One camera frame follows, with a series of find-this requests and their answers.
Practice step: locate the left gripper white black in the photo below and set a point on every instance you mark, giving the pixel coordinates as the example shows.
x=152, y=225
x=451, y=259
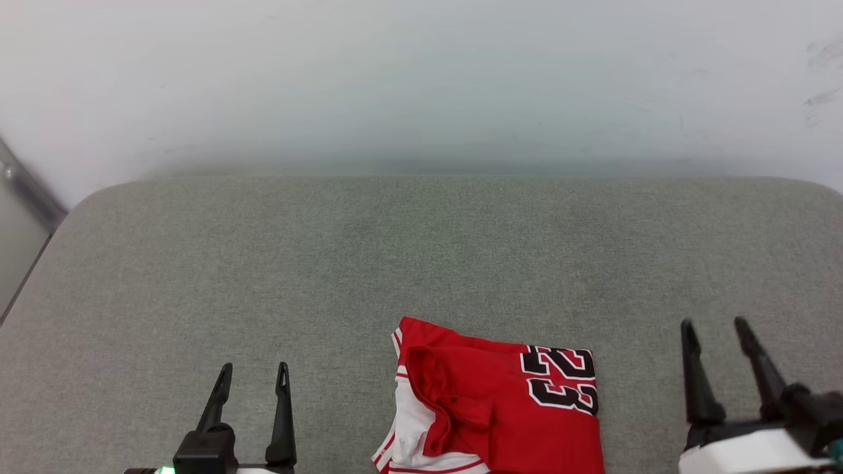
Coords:
x=263, y=471

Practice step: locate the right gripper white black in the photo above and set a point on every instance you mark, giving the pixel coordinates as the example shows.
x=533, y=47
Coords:
x=744, y=454

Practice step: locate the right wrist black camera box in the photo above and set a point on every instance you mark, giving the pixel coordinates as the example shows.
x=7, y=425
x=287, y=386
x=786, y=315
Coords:
x=813, y=415

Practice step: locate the grey fabric sofa cushion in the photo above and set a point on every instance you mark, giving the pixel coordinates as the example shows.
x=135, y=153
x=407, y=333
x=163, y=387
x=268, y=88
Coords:
x=421, y=263

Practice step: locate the red basketball jersey number 23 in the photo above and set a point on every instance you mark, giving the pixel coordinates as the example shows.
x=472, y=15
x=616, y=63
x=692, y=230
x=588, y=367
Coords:
x=500, y=408

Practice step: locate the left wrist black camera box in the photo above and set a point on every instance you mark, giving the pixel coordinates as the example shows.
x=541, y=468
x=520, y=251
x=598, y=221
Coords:
x=204, y=451

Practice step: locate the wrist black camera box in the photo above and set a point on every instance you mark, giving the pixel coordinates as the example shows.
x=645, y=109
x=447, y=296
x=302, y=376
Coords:
x=813, y=415
x=204, y=451

